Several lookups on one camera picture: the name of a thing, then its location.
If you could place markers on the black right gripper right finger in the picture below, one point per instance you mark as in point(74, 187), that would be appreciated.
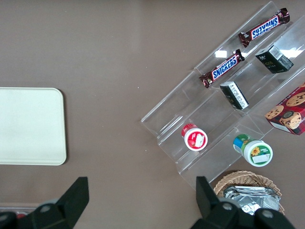
point(214, 210)

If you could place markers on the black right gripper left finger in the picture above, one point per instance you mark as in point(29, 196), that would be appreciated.
point(71, 202)

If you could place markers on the foil wrapped sandwich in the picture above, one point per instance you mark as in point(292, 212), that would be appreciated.
point(252, 199)

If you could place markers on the woven wicker basket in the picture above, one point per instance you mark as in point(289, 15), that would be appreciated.
point(240, 179)

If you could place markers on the cream plastic tray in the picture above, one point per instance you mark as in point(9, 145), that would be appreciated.
point(31, 126)

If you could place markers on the clear container with red item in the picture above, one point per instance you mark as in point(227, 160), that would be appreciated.
point(20, 212)

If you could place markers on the green sunflower lid cup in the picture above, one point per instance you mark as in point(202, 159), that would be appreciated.
point(255, 150)

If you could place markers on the red lid yogurt cup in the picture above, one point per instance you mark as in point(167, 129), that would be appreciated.
point(194, 138)

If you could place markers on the clear acrylic tiered shelf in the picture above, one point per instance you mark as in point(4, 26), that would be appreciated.
point(214, 114)

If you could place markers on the black box with white label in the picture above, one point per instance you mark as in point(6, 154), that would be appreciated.
point(234, 95)

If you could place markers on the red cookie box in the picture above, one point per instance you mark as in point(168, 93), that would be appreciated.
point(289, 111)

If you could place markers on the Snickers chocolate bar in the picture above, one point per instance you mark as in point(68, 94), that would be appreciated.
point(264, 26)
point(222, 68)

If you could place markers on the black box with barcode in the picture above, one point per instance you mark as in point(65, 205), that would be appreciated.
point(274, 59)

